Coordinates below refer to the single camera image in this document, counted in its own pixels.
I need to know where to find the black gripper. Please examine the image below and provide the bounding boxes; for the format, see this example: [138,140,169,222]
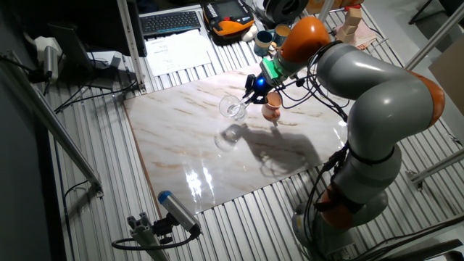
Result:
[241,74,275,106]

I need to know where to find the clear glass mug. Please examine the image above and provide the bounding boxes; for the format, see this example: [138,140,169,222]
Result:
[218,94,249,122]

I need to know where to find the teal mug yellow band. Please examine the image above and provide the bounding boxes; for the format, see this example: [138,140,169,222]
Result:
[253,30,276,58]

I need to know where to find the small white rounded object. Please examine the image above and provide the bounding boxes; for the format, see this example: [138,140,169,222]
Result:
[241,24,259,43]

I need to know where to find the dark teal mug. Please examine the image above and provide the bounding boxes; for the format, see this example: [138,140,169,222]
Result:
[272,23,292,48]

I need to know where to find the orange black teach pendant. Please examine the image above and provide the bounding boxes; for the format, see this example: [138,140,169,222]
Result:
[202,0,255,37]

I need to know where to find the white printed paper sheet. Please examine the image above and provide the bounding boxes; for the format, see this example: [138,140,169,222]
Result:
[144,29,212,77]

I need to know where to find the black round device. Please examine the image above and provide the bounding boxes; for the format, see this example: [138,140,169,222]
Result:
[263,0,310,25]

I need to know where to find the white marble pattern board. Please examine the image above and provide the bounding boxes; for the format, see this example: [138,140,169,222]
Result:
[123,59,406,215]

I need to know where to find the black keyboard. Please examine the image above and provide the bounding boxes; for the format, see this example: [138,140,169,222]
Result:
[139,10,202,37]

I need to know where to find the stacked wooden blocks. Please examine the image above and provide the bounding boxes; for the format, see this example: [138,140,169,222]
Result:
[335,5,363,45]

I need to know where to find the pink cloth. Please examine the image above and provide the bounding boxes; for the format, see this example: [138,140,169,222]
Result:
[333,20,380,51]

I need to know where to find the black monitor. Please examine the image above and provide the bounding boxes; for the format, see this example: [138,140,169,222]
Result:
[46,0,148,59]

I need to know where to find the black monitor stand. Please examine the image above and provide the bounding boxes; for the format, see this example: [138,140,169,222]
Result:
[46,22,128,91]

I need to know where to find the brown cardboard sheet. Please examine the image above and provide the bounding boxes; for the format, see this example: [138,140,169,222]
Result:
[427,36,464,117]

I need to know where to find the short aluminium floor profile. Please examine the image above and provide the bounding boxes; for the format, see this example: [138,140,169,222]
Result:
[405,148,464,191]

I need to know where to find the long slanted aluminium profile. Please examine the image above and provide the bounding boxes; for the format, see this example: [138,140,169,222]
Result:
[0,50,105,199]

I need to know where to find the black metal bar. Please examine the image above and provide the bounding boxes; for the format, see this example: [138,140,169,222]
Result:
[376,237,464,261]

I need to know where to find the slim aluminium post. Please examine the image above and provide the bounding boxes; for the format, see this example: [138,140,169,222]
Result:
[314,0,336,23]

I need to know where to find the aluminium frame post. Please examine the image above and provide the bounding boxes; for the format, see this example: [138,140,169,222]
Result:
[115,0,146,94]

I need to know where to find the silver camera blue end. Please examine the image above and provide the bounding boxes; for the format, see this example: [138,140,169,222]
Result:
[157,190,202,236]

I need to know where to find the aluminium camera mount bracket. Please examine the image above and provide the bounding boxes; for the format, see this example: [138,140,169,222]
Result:
[126,212,175,261]

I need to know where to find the thick aluminium frame beam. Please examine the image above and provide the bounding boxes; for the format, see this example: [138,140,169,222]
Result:
[404,3,464,72]

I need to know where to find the black camera cable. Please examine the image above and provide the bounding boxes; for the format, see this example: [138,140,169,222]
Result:
[111,226,202,252]

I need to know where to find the silver device white mount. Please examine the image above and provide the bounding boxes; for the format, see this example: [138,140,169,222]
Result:
[34,36,63,83]

